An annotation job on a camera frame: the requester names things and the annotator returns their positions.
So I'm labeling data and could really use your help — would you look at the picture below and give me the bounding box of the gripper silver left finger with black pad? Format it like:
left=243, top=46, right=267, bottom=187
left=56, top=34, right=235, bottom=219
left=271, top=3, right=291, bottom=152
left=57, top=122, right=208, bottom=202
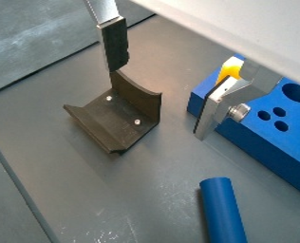
left=84, top=0, right=130, bottom=72

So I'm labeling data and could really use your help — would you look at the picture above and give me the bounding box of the black curved cradle stand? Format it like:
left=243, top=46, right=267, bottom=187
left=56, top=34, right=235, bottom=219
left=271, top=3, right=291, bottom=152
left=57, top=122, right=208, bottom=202
left=64, top=70, right=162, bottom=153

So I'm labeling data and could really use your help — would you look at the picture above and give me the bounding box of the yellow notched foam block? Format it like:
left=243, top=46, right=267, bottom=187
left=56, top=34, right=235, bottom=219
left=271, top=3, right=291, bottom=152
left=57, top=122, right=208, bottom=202
left=216, top=56, right=244, bottom=83

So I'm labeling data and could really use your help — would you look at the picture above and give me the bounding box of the blue foam cylinder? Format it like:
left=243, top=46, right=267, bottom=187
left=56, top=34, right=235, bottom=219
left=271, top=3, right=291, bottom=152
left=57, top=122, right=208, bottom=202
left=200, top=178, right=248, bottom=243

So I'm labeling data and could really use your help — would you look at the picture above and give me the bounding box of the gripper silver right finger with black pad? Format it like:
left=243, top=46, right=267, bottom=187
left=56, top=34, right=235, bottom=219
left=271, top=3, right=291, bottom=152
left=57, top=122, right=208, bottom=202
left=193, top=60, right=283, bottom=140

